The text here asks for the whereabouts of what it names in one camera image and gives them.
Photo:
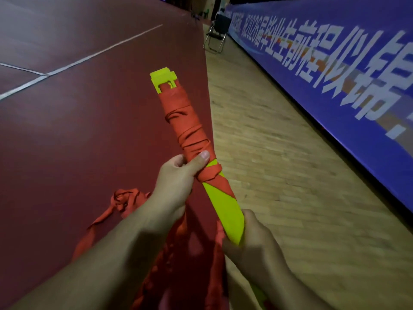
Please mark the person's right hand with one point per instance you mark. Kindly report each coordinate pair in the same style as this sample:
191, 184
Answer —
258, 255

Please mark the black folding chair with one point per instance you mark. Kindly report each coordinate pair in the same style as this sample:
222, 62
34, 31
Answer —
221, 27

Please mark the yellow-green slat bundle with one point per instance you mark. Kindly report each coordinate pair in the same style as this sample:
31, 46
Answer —
226, 209

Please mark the person's left hand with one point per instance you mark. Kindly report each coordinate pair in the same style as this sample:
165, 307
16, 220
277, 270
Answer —
174, 187

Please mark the person's left forearm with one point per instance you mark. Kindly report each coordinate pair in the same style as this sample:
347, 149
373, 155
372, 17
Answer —
106, 271

